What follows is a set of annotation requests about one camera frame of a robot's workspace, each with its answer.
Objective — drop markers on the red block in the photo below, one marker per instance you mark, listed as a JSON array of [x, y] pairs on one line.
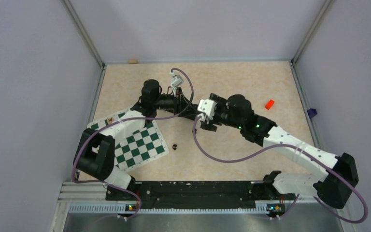
[[269, 104]]

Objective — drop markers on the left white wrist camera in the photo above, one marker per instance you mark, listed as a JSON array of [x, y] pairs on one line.
[[176, 81]]

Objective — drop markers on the green white chessboard mat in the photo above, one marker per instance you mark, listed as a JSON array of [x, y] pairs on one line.
[[139, 147]]

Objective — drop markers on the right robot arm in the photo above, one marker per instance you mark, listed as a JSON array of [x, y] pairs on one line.
[[330, 177]]

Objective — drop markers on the cork stopper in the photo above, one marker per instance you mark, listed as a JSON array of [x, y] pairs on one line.
[[132, 61]]

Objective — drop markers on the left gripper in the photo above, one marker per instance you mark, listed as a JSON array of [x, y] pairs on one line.
[[183, 107]]

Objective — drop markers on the purple small object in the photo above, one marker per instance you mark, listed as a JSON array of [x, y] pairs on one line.
[[312, 112]]

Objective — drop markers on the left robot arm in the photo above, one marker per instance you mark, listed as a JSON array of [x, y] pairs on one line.
[[95, 153]]

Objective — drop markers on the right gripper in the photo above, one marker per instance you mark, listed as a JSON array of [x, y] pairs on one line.
[[222, 103]]

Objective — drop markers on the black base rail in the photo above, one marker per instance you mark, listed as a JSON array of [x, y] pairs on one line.
[[202, 195]]

